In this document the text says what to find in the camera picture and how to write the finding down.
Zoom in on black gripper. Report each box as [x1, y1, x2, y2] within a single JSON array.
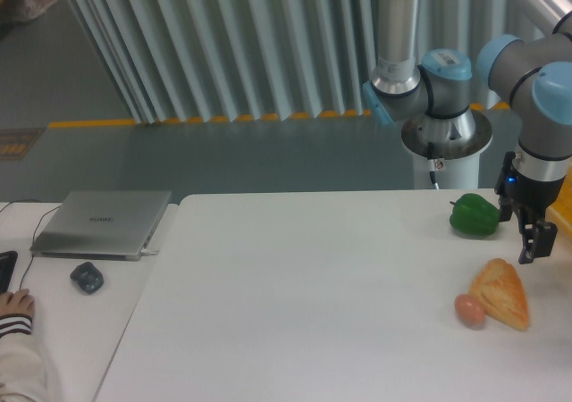
[[494, 151, 562, 264]]

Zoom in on golden triangular bread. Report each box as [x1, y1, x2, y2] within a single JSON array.
[[468, 258, 530, 331]]

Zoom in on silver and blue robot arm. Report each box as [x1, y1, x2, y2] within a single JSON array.
[[363, 0, 571, 264]]

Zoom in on white striped sleeve forearm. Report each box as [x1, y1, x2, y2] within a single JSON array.
[[1, 314, 52, 401]]

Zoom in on yellow basket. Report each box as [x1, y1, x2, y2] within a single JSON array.
[[547, 199, 571, 239]]

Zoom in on person's bare hand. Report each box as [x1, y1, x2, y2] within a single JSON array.
[[0, 289, 35, 319]]

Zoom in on green bell pepper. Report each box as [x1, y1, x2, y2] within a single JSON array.
[[449, 193, 500, 237]]

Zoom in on brown egg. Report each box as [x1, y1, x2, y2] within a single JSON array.
[[454, 294, 486, 329]]

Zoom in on silver closed laptop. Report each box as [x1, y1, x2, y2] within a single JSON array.
[[30, 190, 171, 261]]

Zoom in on dark grey computer mouse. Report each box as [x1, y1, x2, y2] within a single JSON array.
[[70, 262, 105, 295]]

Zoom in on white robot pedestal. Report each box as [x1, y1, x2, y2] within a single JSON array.
[[411, 154, 480, 189]]

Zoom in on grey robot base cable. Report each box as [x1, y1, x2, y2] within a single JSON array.
[[426, 140, 443, 191]]

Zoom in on black laptop cable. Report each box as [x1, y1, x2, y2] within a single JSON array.
[[32, 202, 63, 242]]

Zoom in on black mouse cable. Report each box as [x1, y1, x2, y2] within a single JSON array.
[[20, 253, 35, 289]]

